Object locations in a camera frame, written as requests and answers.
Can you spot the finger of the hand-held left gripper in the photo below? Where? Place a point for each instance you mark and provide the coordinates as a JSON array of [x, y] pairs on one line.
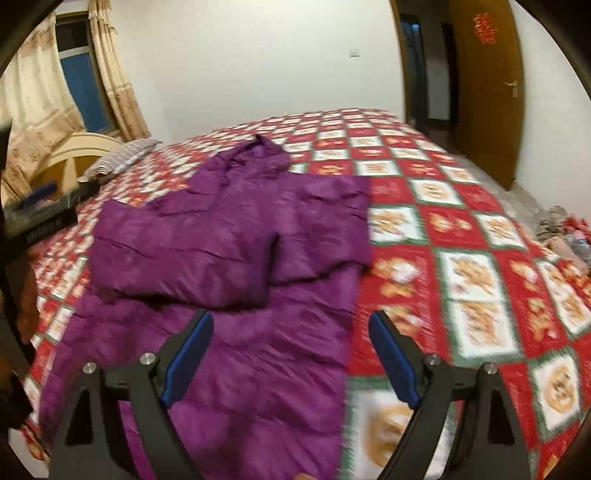
[[42, 191]]

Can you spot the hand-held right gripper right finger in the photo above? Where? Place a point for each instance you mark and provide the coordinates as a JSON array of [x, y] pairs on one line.
[[392, 360]]

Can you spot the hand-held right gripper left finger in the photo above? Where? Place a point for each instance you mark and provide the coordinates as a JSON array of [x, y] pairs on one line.
[[189, 355]]

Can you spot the purple puffer jacket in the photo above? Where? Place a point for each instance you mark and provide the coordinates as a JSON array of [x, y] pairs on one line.
[[221, 258]]

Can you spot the pile of clothes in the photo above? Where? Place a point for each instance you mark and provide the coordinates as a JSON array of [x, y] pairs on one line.
[[565, 235]]

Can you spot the cream wooden headboard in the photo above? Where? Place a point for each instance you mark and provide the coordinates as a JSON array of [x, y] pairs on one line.
[[64, 159]]

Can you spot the striped pillow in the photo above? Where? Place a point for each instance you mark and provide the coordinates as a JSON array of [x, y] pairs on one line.
[[122, 157]]

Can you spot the red checked printed quilt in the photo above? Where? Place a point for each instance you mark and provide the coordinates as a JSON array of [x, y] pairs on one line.
[[471, 277]]

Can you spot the window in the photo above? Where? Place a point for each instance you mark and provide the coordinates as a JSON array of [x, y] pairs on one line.
[[83, 78]]

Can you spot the wooden door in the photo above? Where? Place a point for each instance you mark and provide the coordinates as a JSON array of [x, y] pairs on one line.
[[485, 115]]

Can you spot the red paper door decoration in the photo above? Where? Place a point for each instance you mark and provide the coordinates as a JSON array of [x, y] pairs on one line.
[[484, 27]]

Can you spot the wooden door frame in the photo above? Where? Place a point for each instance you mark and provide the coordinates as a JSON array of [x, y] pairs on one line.
[[402, 60]]

